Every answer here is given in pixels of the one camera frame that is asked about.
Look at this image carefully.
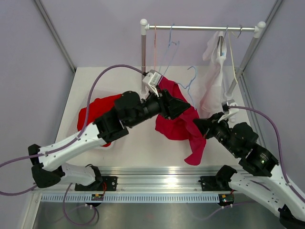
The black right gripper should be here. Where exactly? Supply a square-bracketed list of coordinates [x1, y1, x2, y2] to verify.
[193, 111, 240, 156]

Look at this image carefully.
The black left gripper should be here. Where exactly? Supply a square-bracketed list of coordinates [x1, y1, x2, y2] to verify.
[127, 84, 190, 128]

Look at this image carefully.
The crimson t shirt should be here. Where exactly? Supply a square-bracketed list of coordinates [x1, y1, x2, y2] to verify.
[154, 75, 207, 167]

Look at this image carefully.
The light blue wire hanger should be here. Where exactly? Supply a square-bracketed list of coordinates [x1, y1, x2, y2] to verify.
[159, 23, 180, 75]

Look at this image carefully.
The red t shirt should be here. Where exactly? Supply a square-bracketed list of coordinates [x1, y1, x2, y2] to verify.
[76, 93, 123, 148]

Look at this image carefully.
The pink wire hanger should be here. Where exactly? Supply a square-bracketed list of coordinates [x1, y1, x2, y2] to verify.
[153, 24, 157, 71]

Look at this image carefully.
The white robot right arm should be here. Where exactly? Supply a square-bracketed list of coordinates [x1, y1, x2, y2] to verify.
[193, 113, 305, 229]

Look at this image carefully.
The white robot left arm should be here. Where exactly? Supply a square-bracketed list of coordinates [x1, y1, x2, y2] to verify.
[28, 90, 191, 191]

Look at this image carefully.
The white t shirt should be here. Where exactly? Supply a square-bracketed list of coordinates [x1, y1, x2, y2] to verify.
[199, 31, 227, 118]

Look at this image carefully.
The white plastic basket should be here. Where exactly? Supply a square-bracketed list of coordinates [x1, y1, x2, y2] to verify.
[95, 141, 116, 150]

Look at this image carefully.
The metal clothes rack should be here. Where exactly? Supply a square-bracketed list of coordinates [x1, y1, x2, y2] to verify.
[140, 19, 266, 99]

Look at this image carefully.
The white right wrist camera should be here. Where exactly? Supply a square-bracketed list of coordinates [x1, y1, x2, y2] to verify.
[218, 99, 239, 123]

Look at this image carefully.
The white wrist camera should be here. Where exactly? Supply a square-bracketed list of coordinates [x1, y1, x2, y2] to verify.
[218, 99, 239, 123]
[142, 70, 163, 97]

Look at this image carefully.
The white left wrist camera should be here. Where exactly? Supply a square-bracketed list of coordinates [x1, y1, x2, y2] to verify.
[142, 70, 163, 97]

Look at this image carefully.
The black right mount plate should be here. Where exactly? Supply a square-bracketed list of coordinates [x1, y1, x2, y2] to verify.
[198, 176, 232, 191]

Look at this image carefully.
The black mount plate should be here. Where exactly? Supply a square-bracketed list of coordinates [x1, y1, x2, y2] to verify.
[198, 176, 232, 191]
[74, 176, 118, 191]

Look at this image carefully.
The grey wire hanger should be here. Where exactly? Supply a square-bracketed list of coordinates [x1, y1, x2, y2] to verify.
[217, 25, 243, 56]

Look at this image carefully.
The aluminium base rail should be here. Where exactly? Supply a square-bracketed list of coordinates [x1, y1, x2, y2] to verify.
[30, 167, 290, 194]

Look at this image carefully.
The cream wire hanger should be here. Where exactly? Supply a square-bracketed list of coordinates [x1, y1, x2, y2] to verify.
[228, 32, 238, 83]

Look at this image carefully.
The black left mount plate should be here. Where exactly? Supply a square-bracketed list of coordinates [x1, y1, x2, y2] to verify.
[74, 176, 118, 191]

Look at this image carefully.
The white slotted cable duct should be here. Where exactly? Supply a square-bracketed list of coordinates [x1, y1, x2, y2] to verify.
[41, 193, 220, 203]

